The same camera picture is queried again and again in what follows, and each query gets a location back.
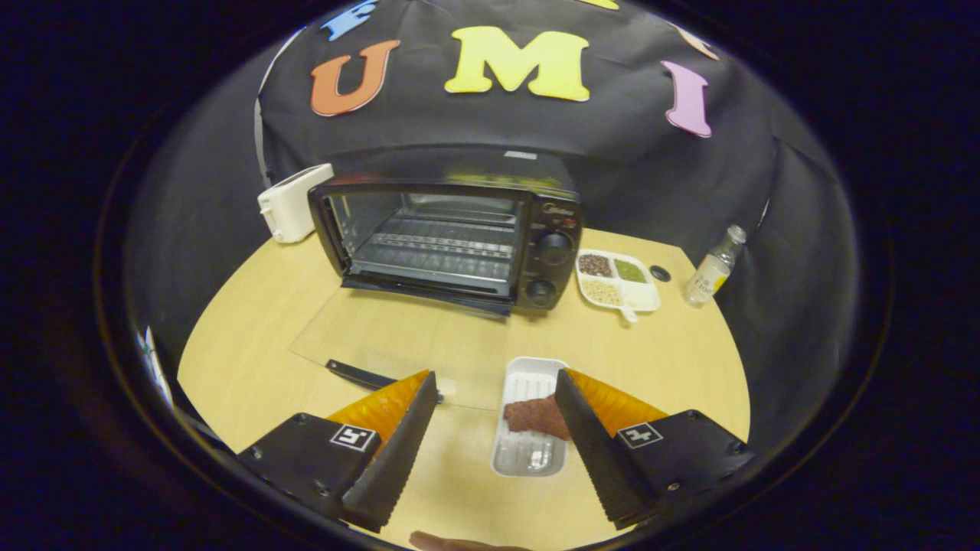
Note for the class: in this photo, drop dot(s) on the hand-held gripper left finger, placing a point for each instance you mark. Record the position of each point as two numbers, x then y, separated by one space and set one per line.
394 459

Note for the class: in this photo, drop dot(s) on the black toaster oven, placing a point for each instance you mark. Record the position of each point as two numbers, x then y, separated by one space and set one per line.
555 222

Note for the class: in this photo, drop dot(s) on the white divided dish with grains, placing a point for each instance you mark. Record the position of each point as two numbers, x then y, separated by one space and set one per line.
639 295

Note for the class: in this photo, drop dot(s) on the white bread toaster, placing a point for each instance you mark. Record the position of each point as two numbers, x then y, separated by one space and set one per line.
295 203

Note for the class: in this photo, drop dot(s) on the white ribbed plastic tray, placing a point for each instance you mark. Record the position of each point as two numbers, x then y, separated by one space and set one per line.
528 455

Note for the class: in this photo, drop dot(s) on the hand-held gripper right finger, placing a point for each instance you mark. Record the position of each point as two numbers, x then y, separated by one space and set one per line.
597 451

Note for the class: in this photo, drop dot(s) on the clear plastic bottle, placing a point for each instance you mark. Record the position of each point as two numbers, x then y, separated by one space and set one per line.
708 275

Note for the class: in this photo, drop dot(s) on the brown meat piece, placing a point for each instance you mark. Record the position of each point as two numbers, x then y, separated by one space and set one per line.
532 417

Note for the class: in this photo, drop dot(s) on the small black round cap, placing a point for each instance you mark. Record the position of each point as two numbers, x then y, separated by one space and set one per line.
660 273

